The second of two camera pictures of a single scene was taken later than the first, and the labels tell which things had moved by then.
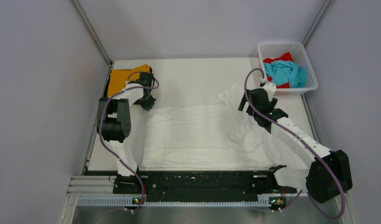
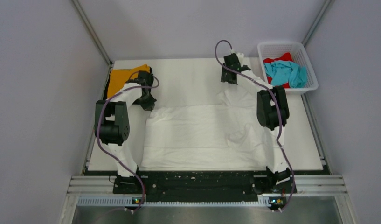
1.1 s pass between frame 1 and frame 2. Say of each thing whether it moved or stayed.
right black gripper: moved
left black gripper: stayed
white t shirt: stayed
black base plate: stayed
